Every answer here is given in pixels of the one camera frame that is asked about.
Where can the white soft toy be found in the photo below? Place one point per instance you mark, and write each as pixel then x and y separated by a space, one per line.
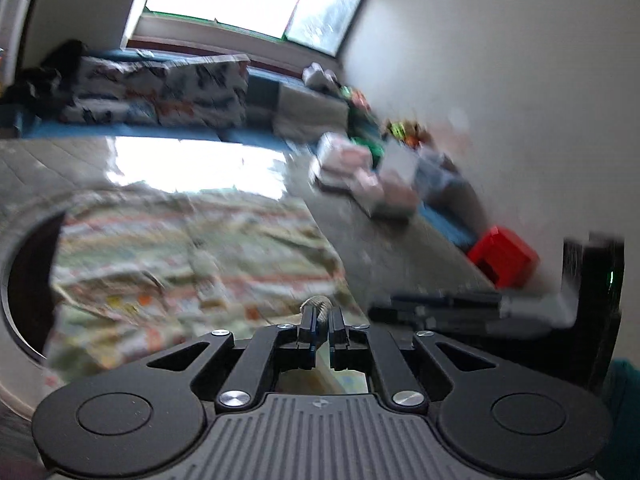
pixel 320 77

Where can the grey folded cloth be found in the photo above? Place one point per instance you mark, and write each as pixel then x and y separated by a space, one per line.
pixel 310 112

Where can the person's right forearm teal sleeve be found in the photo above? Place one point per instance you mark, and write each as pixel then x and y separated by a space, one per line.
pixel 622 420

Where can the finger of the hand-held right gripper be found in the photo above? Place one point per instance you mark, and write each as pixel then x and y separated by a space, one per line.
pixel 430 319
pixel 440 300

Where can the blue mattress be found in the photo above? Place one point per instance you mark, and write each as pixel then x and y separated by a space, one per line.
pixel 260 120

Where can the colourful patterned garment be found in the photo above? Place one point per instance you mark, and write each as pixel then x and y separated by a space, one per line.
pixel 175 270

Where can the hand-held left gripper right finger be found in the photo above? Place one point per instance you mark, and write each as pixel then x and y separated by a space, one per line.
pixel 336 332

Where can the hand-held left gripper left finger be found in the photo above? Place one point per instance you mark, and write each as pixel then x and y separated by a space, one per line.
pixel 311 332

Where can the red box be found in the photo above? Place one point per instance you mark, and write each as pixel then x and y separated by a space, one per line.
pixel 502 257

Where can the folded printed blanket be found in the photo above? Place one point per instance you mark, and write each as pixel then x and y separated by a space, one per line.
pixel 165 90

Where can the green and orange toys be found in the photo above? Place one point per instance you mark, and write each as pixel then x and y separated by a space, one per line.
pixel 405 132

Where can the dark cloth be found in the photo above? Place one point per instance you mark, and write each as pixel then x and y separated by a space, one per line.
pixel 40 85

